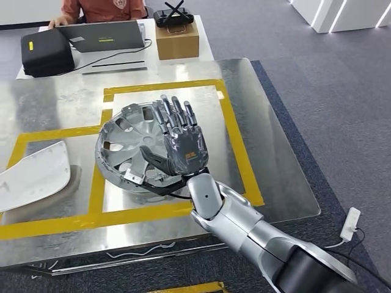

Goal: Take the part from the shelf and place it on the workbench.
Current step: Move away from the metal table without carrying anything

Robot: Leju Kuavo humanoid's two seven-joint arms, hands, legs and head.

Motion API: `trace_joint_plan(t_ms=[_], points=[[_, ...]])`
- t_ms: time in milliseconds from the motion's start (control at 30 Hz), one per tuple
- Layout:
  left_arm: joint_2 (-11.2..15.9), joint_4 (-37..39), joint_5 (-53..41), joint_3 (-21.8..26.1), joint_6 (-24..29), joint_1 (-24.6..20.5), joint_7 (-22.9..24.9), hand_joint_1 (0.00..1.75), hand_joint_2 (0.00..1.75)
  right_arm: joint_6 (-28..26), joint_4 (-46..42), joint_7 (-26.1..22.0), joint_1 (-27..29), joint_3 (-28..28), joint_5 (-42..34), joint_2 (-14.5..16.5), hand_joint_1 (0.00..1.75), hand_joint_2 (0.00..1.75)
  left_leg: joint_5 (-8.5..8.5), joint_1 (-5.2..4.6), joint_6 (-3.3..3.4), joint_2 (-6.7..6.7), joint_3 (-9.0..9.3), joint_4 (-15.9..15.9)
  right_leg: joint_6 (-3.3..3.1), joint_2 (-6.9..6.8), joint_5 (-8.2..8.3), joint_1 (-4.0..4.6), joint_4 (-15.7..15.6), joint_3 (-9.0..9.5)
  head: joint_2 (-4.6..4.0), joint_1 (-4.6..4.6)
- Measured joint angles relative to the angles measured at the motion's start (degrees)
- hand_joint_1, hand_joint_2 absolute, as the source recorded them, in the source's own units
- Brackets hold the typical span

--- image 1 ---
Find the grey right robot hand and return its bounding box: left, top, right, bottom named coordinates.
left=139, top=94, right=210, bottom=178

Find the grey plastic wheel hubcap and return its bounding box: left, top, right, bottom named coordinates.
left=94, top=101, right=211, bottom=194

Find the stainless steel workbench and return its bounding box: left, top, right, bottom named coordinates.
left=0, top=57, right=322, bottom=278

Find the brown cardboard box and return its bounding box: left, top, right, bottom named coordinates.
left=155, top=21, right=199, bottom=60

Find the white office desk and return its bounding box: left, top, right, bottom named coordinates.
left=16, top=15, right=214, bottom=81

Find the grey flat bar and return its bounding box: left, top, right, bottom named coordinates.
left=82, top=60, right=148, bottom=76

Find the black remote controller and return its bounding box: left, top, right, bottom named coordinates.
left=153, top=0, right=195, bottom=28

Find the grey laptop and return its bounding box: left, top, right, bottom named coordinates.
left=57, top=20, right=146, bottom=53

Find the person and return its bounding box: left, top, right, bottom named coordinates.
left=48, top=0, right=147, bottom=30

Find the white car body panel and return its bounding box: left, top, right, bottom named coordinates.
left=0, top=140, right=72, bottom=213

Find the black hard carry case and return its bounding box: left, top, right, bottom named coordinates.
left=20, top=28, right=75, bottom=78

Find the white power strip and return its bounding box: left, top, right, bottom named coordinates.
left=340, top=207, right=362, bottom=244

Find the white lit display plinth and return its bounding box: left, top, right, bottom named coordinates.
left=288, top=0, right=391, bottom=34

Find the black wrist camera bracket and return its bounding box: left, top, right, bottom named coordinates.
left=134, top=167, right=211, bottom=200

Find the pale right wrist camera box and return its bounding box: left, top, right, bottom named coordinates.
left=124, top=167, right=146, bottom=186

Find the black laptop cable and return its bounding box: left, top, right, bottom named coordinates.
left=57, top=38, right=152, bottom=76

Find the white power cable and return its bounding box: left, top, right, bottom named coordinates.
left=106, top=241, right=344, bottom=259

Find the black robot tether cable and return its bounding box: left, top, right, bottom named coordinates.
left=324, top=226, right=391, bottom=292

